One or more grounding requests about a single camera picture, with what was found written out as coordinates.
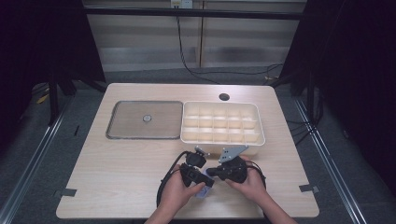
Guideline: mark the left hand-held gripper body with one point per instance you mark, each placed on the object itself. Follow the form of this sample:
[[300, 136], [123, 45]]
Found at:
[[190, 172]]

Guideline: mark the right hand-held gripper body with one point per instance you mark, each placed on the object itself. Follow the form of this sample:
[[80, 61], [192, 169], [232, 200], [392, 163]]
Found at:
[[233, 169]]

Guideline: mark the light purple knitted cloth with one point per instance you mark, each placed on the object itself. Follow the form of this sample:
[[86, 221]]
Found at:
[[202, 193]]

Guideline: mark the white divided storage box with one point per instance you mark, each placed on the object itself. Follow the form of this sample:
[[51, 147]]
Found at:
[[221, 124]]

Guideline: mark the person's right hand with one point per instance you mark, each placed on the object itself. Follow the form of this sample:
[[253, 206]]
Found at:
[[252, 186]]

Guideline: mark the person's left hand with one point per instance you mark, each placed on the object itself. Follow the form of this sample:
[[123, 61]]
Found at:
[[176, 196]]

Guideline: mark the grey tape strip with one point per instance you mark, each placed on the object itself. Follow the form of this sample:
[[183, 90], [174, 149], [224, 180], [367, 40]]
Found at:
[[309, 188], [69, 192]]

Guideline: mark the black metal stand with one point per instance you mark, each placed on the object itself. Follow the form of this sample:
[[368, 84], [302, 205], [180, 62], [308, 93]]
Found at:
[[53, 99]]

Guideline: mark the black horizontal bar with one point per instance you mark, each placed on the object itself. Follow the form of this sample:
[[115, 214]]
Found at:
[[186, 13]]

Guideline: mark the black curtain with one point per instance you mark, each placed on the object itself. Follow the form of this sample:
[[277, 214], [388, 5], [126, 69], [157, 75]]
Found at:
[[355, 62], [37, 46]]

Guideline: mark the yellow floor item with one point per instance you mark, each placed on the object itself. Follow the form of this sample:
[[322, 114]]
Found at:
[[43, 99]]

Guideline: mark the metal floor rail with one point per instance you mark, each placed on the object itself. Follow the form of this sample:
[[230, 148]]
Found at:
[[330, 161], [34, 155]]

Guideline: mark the white wall socket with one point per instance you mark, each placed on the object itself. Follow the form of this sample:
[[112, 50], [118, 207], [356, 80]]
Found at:
[[181, 3]]

